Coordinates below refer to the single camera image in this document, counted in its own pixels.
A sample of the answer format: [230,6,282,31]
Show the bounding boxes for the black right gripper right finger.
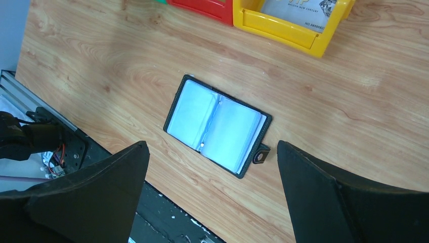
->
[277,141,428,242]

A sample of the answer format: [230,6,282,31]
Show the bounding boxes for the yellow plastic bin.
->
[232,1,355,57]

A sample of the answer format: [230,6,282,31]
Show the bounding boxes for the red plastic bin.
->
[166,0,233,26]

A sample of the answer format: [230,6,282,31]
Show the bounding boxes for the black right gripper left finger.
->
[1,141,150,242]

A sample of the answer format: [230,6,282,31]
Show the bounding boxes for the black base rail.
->
[1,70,221,242]

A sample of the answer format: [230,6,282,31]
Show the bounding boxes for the black card holder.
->
[163,74,273,179]

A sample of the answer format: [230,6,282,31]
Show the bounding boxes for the silver patterned cards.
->
[261,0,337,33]

